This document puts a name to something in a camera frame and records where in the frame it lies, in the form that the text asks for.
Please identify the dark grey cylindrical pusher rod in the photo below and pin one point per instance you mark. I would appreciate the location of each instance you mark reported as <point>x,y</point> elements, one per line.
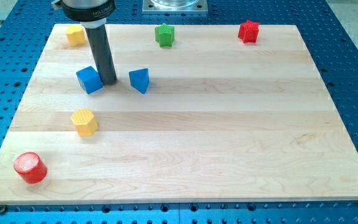
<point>101,51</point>

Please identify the blue triangle block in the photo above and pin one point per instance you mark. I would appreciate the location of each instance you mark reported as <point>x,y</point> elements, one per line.
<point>139,79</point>

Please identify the wooden board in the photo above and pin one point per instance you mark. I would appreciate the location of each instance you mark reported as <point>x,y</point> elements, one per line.
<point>221,121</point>

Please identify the yellow heart block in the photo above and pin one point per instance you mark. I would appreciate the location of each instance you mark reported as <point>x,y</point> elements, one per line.
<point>75,35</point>

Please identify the blue cube block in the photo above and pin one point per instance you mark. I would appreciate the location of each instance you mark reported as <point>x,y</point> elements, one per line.
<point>89,79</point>

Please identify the green star block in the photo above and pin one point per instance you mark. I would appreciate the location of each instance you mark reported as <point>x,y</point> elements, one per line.
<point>165,35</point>

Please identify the yellow hexagon block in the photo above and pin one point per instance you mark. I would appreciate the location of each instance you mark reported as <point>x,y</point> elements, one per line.
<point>85,122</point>

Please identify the blue perforated table plate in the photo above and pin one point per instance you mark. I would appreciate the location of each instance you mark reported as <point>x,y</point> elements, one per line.
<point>25,27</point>

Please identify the red cylinder block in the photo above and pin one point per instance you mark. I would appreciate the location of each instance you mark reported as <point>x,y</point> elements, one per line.
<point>30,167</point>

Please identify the red star block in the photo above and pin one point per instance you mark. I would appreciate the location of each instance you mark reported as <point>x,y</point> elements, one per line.
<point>248,31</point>

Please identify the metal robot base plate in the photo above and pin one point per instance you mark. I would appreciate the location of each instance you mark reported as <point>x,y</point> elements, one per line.
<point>174,6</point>

